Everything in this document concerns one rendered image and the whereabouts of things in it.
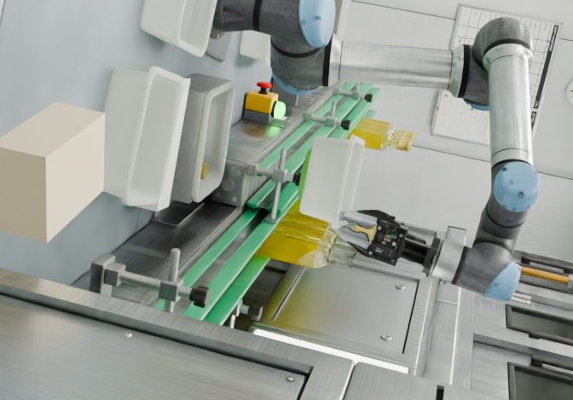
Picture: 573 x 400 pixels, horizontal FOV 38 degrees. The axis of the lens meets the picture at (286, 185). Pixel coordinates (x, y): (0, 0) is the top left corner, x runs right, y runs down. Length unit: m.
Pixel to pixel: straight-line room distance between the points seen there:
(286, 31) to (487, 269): 0.61
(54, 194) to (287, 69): 0.83
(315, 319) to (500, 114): 0.58
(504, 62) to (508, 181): 0.29
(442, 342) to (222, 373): 1.00
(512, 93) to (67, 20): 0.83
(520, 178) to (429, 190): 6.47
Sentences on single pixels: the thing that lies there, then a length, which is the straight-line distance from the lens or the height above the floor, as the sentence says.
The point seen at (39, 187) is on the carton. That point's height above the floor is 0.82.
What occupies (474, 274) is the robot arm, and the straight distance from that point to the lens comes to 1.55.
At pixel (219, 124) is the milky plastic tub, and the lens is 1.74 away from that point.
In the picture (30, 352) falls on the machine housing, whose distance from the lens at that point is 0.89.
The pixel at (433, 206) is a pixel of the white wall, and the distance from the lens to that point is 7.99.
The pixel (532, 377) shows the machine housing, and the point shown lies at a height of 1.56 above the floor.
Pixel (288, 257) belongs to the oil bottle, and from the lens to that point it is 1.79.
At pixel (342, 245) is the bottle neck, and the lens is 1.83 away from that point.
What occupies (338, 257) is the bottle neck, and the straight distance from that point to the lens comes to 1.78.
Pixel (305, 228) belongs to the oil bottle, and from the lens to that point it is 1.83.
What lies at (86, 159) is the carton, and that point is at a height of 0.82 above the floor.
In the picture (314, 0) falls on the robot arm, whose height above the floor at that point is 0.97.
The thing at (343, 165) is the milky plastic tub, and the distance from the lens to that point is 1.50.
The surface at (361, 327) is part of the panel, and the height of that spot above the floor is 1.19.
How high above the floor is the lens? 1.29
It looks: 10 degrees down
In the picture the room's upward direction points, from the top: 103 degrees clockwise
